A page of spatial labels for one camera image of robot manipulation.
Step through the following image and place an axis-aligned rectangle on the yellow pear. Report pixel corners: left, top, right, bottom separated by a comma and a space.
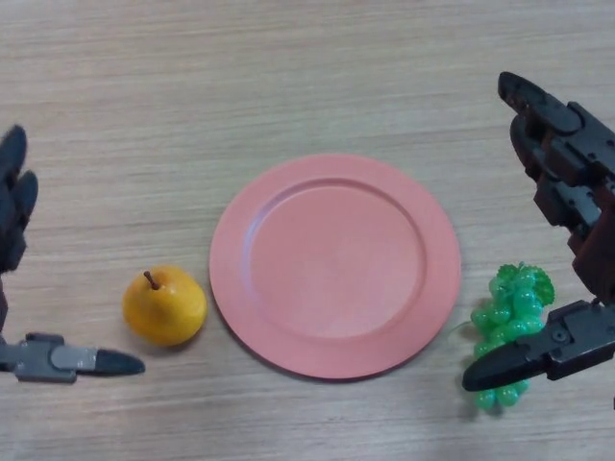
121, 265, 209, 347

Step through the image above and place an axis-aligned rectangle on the pink round plate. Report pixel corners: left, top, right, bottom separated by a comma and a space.
209, 153, 462, 383

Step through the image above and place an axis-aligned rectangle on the green grape bunch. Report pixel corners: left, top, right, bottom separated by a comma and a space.
463, 261, 556, 415

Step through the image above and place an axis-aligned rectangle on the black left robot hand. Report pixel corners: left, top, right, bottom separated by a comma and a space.
0, 124, 146, 384

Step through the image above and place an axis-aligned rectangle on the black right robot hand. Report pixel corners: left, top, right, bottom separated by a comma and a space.
460, 71, 615, 393

